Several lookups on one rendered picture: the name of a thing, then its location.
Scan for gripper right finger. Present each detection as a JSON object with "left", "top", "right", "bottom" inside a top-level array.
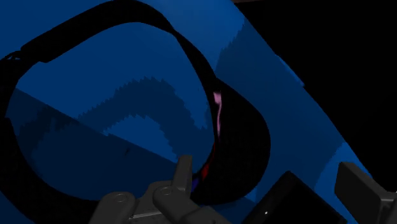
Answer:
[{"left": 333, "top": 161, "right": 397, "bottom": 224}]

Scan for blue sofa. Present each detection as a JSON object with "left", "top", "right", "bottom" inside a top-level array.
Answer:
[{"left": 0, "top": 0, "right": 375, "bottom": 224}]

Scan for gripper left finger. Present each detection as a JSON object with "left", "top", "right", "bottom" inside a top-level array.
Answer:
[{"left": 88, "top": 155, "right": 232, "bottom": 224}]

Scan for black headphones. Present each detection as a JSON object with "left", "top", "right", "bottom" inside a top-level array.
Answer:
[{"left": 0, "top": 0, "right": 272, "bottom": 224}]

